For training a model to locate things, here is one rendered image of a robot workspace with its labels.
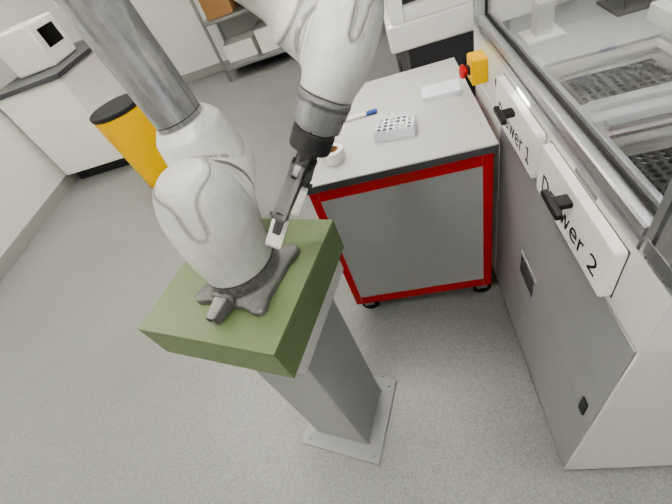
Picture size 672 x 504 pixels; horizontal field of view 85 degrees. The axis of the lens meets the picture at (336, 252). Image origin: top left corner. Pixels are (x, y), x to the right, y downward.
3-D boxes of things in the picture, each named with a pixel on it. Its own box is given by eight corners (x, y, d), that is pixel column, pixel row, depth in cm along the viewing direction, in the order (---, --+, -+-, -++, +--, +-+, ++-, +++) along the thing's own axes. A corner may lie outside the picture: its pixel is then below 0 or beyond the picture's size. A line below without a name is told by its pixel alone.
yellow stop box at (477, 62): (470, 87, 110) (469, 62, 105) (464, 77, 115) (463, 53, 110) (488, 82, 109) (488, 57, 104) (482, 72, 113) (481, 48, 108)
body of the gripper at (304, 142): (331, 142, 59) (314, 192, 64) (340, 130, 66) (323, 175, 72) (288, 124, 59) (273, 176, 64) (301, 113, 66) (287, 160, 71)
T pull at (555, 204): (555, 222, 62) (556, 216, 61) (539, 194, 67) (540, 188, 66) (578, 218, 61) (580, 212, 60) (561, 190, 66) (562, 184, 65)
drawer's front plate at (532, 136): (532, 180, 81) (536, 136, 73) (495, 115, 100) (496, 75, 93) (540, 178, 81) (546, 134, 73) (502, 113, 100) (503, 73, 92)
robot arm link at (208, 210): (198, 300, 71) (121, 218, 56) (205, 238, 84) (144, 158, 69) (276, 274, 70) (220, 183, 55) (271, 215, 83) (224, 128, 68)
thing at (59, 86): (71, 186, 366) (-56, 61, 280) (115, 128, 445) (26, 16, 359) (133, 167, 353) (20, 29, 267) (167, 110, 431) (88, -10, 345)
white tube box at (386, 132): (375, 142, 119) (373, 132, 117) (379, 128, 124) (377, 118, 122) (414, 137, 115) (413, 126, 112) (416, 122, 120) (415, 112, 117)
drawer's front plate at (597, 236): (598, 298, 60) (615, 255, 52) (535, 187, 79) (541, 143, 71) (610, 297, 59) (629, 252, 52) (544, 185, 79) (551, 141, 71)
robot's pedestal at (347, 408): (302, 443, 139) (187, 349, 85) (327, 368, 156) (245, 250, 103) (379, 465, 126) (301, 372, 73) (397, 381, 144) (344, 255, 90)
